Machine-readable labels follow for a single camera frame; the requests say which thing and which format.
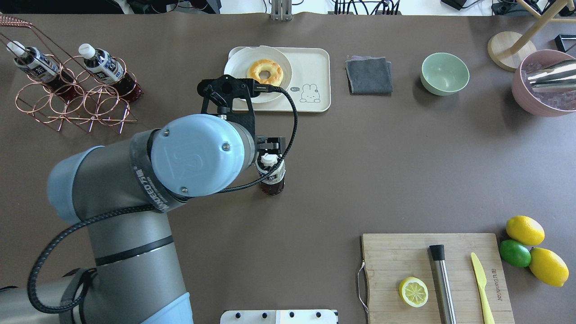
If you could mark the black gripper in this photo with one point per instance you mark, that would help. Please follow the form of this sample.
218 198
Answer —
270 145

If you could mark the tea bottle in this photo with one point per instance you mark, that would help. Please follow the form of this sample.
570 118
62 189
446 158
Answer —
107 70
272 184
43 69

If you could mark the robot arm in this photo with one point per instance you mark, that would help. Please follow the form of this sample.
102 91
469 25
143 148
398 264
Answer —
121 194

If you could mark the beige rabbit tray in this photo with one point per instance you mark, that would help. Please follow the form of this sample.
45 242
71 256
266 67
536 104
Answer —
310 88

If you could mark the glazed donut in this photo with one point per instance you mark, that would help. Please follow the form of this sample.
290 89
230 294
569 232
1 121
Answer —
266 71

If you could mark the white plate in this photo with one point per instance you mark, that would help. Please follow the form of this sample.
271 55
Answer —
239 63

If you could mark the grey folded cloth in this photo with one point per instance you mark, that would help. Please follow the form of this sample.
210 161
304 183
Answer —
369 75

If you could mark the wooden cutting board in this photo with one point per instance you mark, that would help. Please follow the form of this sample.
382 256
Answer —
390 258

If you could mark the green bowl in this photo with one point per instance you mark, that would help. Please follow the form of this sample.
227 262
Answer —
444 74

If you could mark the steel muddler bar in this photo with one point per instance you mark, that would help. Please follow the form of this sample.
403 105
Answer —
446 303

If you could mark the half lemon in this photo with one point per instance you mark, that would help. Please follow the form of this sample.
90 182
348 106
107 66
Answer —
413 291

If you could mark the wooden stand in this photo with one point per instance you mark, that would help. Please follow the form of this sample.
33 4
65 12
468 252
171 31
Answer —
508 49

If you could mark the green lime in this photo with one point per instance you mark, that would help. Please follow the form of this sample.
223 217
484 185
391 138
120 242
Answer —
514 253

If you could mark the upper yellow lemon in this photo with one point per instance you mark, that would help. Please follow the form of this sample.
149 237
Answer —
525 230

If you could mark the yellow lemon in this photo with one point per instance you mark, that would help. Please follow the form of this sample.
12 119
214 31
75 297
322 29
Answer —
525 230
548 267

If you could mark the yellow plastic knife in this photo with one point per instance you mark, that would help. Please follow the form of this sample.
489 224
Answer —
481 279

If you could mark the pink ice bowl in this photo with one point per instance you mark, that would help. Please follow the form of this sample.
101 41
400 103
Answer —
542 104

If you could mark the metal scoop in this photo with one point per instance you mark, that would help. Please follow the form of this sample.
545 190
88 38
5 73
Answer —
559 77

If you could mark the lower yellow lemon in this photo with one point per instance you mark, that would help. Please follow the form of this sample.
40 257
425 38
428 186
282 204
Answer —
548 267

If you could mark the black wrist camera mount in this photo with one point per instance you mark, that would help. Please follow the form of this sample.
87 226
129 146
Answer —
223 90

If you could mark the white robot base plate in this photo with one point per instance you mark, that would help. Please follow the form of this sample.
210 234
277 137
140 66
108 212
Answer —
294 316

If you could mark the copper wire bottle rack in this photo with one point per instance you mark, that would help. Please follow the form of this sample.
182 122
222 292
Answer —
97 103

